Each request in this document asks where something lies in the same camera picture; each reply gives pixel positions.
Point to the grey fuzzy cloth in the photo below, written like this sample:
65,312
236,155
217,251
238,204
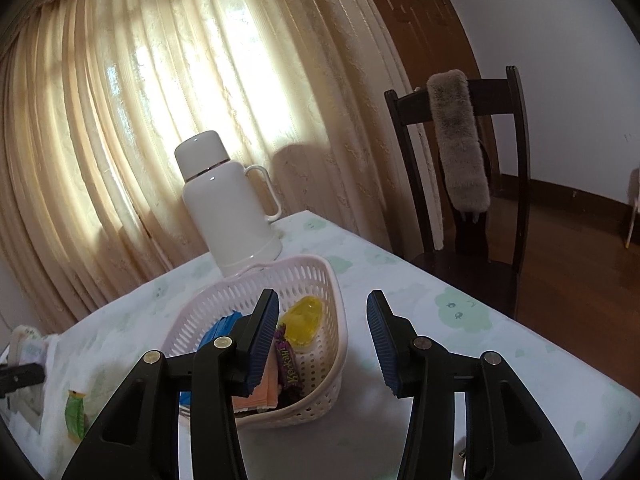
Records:
458,142

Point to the green yellow snack bag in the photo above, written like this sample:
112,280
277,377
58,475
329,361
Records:
76,420

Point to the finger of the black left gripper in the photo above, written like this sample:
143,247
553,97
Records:
14,377

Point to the beige curtain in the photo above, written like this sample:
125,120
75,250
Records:
97,94

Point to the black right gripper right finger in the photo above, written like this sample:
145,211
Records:
508,436

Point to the white printed snack bag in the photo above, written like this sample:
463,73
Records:
28,345

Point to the yellow jelly cup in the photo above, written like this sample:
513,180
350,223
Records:
303,321

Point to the white thermos jug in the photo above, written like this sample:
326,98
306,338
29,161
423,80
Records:
224,206

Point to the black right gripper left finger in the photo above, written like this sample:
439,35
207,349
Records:
135,436

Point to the pink plastic basket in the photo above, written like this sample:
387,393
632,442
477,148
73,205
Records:
320,365

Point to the dark wooden chair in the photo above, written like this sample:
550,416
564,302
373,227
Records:
467,266

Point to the clear cake slice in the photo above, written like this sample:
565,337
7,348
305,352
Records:
265,396

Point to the purple candy wrapper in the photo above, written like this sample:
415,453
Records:
289,376

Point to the green patterned tablecloth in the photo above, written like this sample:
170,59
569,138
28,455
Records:
363,436

